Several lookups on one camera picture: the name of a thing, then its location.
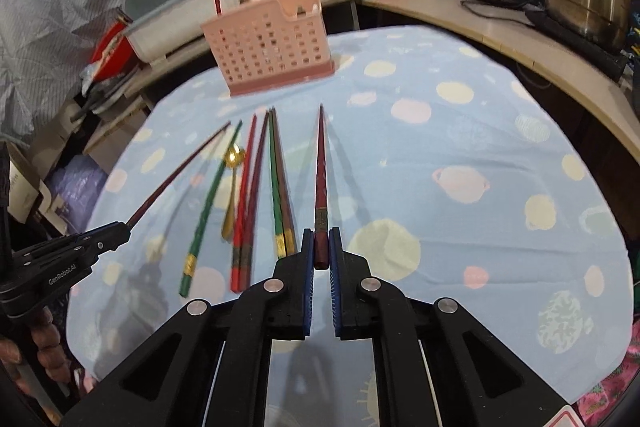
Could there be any white dish drainer grey lid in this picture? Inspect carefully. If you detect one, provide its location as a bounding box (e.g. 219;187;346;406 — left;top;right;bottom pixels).
121;0;238;62

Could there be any black induction cooker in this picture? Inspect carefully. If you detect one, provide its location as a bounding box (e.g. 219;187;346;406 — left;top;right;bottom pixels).
525;7;628;80

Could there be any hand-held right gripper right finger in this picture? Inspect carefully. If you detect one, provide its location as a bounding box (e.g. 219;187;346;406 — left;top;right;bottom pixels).
327;228;571;427

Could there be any pink plastic utensil basket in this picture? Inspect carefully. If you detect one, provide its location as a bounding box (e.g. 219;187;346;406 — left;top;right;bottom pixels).
200;0;337;98

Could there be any black power cable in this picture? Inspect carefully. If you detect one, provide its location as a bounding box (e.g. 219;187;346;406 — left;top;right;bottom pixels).
460;0;536;28

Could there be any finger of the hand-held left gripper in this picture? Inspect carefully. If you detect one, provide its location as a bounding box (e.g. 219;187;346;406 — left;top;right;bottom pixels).
10;220;127;264
75;226;134;267

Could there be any gold spoon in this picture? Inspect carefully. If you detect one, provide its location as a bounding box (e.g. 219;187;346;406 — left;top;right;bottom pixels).
221;144;247;242

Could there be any grey-blue patterned cloth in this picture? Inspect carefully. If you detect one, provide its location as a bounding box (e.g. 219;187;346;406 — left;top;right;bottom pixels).
0;0;146;138

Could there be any blue dotted tablecloth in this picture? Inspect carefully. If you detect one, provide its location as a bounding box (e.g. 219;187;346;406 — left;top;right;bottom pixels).
65;26;632;427

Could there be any person's left hand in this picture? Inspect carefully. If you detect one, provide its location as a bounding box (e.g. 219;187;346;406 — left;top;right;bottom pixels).
0;308;71;413

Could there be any dark red chopstick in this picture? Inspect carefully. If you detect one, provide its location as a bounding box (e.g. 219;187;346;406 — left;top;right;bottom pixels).
313;104;331;270

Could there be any pink floral cloth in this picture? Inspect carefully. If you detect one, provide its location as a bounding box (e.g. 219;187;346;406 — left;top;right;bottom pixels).
575;367;632;427

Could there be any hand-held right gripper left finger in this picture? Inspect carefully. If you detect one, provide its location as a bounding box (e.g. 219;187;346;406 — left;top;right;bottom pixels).
60;228;316;427

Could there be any green chopstick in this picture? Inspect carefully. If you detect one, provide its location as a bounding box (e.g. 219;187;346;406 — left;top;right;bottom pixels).
268;107;287;258
178;120;244;299

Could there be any dark metal pan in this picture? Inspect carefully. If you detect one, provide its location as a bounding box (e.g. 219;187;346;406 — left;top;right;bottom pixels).
75;72;138;122

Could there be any red plastic basin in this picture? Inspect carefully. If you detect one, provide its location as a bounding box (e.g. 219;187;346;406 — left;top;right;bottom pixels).
90;21;133;78

